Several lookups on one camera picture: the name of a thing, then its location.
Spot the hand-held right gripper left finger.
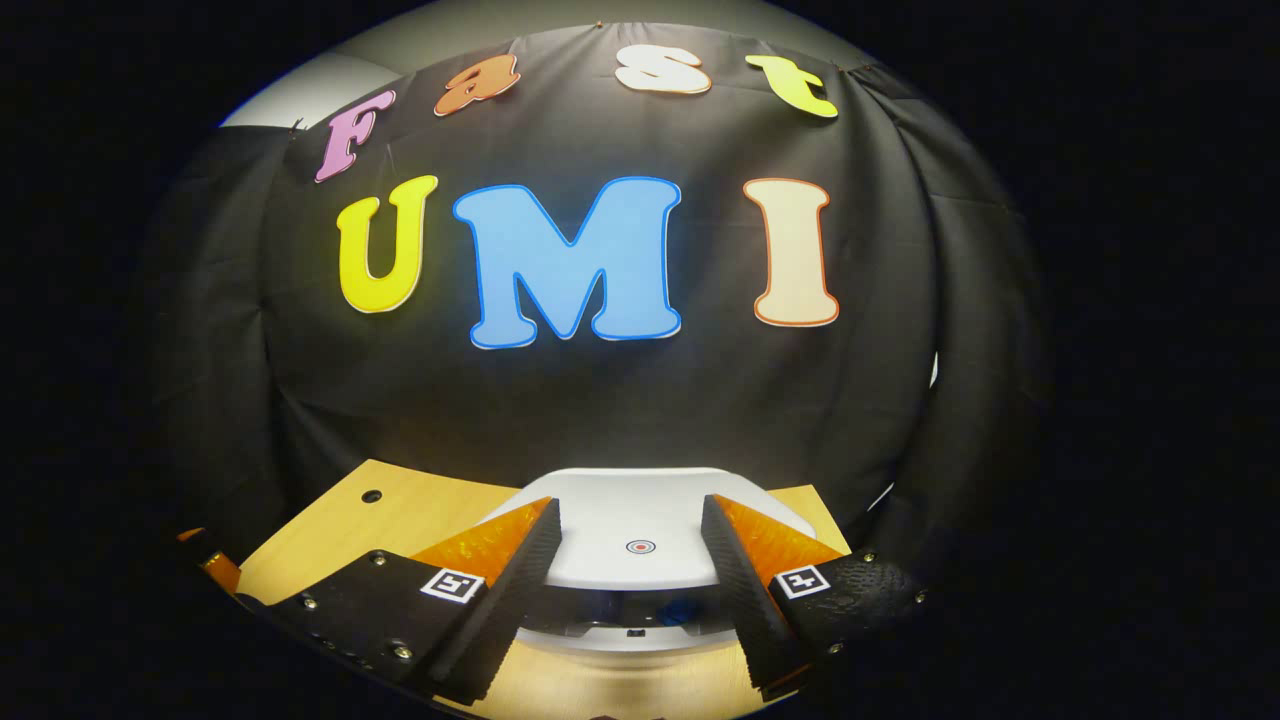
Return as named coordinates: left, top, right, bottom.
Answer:
left=240, top=496, right=563, bottom=704

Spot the white desktop garbage bin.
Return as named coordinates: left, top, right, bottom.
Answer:
left=480, top=467, right=816, bottom=656

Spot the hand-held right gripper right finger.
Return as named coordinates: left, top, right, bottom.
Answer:
left=701, top=493, right=926, bottom=701

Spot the black backdrop cloth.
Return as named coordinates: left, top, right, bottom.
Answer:
left=135, top=22, right=1051, bottom=601

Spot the wooden desktop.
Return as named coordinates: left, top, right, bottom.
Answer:
left=235, top=458, right=851, bottom=720

